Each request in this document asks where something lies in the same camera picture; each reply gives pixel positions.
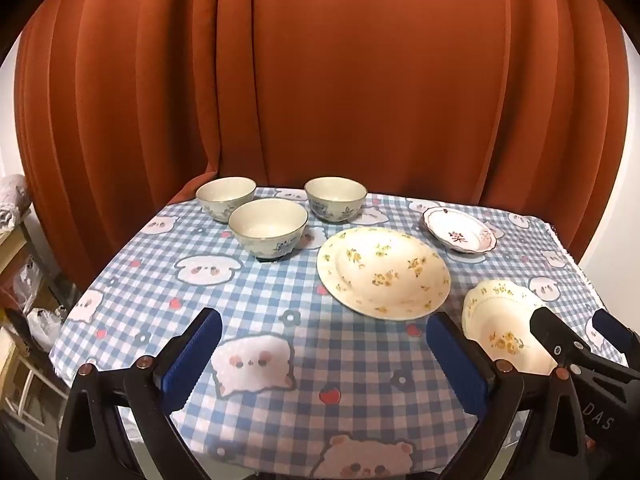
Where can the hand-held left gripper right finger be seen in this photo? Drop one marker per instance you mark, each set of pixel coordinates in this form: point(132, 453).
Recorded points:
point(457, 365)

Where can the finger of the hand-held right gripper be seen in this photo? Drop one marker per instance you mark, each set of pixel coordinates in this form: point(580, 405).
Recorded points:
point(552, 332)
point(617, 332)

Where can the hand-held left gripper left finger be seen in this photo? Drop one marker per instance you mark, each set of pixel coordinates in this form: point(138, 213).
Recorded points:
point(192, 355)

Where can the small cream yellow-flower plate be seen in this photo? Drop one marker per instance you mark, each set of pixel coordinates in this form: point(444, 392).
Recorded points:
point(500, 317)

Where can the large cream yellow-flower plate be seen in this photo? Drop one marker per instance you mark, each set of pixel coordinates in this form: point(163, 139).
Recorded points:
point(385, 270)

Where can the white plate red pattern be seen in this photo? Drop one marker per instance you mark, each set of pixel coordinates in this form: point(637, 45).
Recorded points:
point(457, 230)

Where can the white bowl blue floral print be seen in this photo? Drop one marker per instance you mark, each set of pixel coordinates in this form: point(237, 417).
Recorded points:
point(335, 194)
point(225, 194)
point(265, 224)

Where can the blue checkered bear tablecloth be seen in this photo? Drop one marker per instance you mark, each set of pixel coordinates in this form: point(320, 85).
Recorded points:
point(280, 305)

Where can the white plastic bag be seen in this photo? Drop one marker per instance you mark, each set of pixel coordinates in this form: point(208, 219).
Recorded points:
point(42, 325)

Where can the wooden shelf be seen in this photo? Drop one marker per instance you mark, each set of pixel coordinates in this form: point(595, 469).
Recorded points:
point(20, 375)

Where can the grey fluffy cloth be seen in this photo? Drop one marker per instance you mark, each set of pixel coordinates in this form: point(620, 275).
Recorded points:
point(12, 200)

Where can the orange curtain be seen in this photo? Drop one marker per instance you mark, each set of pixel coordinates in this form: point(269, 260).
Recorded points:
point(320, 85)

